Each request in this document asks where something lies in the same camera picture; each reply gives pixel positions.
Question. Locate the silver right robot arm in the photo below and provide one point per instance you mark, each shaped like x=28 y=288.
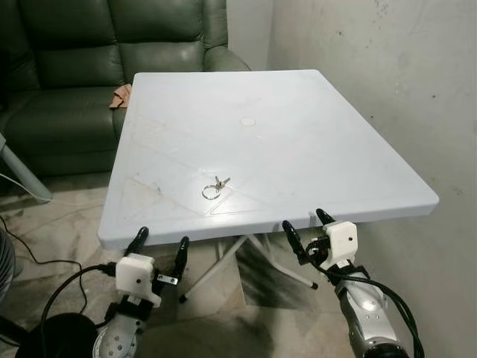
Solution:
x=369 y=313

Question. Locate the white plastic folding table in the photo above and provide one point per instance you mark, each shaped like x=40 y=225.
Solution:
x=313 y=153

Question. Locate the black round object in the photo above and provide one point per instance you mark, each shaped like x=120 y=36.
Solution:
x=59 y=339

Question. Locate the grey slanted pole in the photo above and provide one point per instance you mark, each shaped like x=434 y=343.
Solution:
x=22 y=173

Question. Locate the grey fan guard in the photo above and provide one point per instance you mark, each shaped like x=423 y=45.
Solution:
x=5 y=265

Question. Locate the dark green leather sofa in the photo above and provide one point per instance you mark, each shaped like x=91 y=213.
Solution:
x=67 y=119

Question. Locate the brown crumpled cloth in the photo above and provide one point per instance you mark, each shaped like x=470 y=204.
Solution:
x=121 y=98

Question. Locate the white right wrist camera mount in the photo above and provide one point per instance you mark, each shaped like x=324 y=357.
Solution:
x=343 y=242

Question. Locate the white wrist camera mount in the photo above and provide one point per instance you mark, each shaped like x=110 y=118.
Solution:
x=136 y=276
x=343 y=242

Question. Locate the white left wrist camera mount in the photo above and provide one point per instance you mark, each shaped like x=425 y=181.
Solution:
x=136 y=276

